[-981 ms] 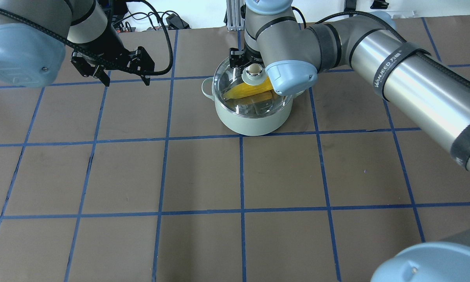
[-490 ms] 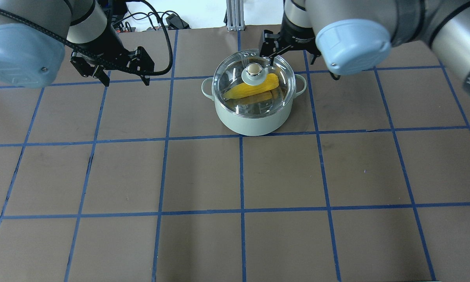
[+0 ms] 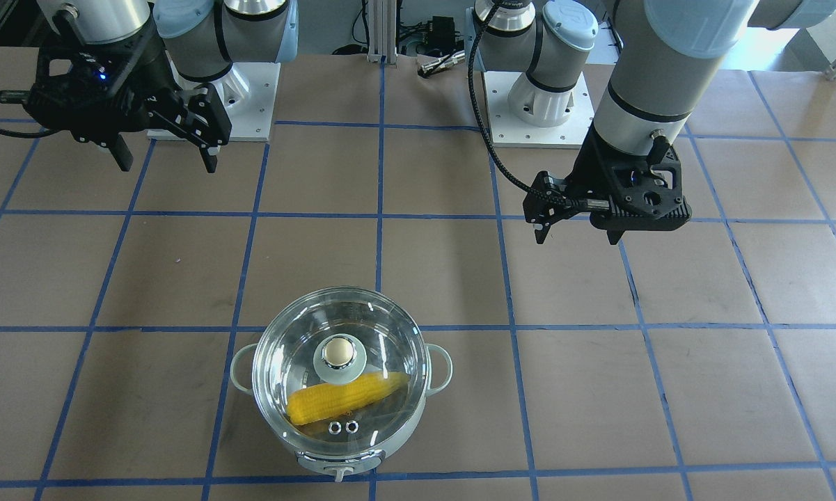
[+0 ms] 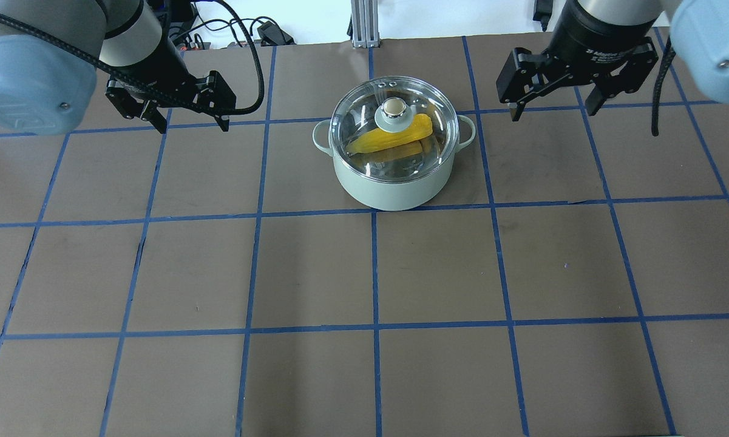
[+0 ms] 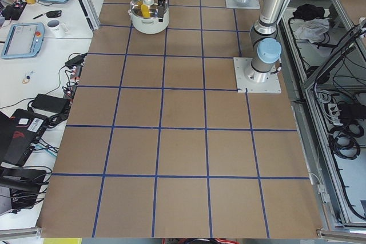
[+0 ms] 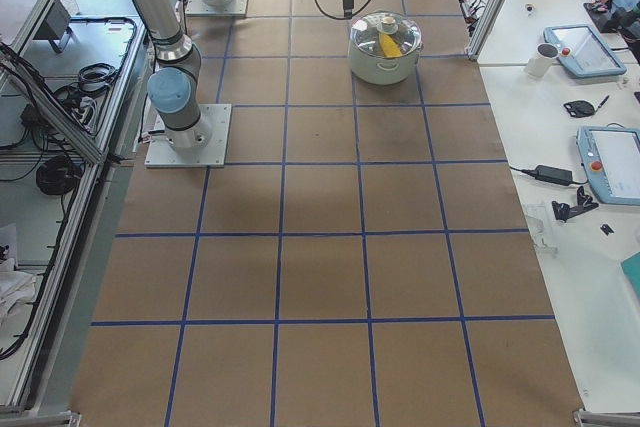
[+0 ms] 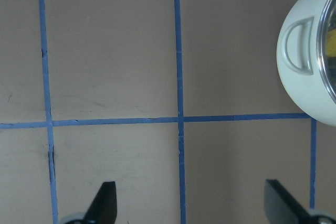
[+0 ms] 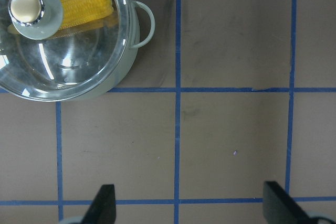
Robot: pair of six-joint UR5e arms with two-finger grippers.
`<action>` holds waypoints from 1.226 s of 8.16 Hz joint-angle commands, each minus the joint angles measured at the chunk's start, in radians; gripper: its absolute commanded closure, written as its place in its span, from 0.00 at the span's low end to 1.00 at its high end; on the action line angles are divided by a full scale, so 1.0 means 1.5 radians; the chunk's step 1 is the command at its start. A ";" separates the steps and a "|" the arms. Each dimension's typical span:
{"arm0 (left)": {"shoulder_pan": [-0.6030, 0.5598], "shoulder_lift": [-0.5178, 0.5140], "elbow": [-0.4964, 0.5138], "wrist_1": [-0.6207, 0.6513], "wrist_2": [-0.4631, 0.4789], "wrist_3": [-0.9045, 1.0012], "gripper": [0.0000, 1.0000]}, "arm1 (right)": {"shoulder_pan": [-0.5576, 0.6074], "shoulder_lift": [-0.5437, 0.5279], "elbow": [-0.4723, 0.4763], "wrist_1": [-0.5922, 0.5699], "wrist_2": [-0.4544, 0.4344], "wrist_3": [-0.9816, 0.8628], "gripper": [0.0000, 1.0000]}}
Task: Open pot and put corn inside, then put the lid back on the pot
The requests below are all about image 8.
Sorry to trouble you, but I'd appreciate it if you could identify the glass pot lid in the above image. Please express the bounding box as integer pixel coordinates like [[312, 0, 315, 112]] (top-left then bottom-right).
[[0, 0, 130, 97]]

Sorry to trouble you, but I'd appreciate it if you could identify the yellow corn cob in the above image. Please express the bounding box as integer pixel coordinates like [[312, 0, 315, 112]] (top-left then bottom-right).
[[7, 0, 114, 40]]

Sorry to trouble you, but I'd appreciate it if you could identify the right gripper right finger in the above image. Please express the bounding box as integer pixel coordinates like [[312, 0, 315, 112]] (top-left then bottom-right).
[[262, 182, 314, 224]]

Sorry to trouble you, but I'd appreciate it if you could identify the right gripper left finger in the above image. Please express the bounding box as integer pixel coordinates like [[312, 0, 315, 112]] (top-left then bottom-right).
[[81, 184, 116, 224]]

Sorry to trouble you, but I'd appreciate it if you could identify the pale green pot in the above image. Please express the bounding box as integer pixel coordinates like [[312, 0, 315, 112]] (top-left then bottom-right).
[[0, 0, 156, 102]]

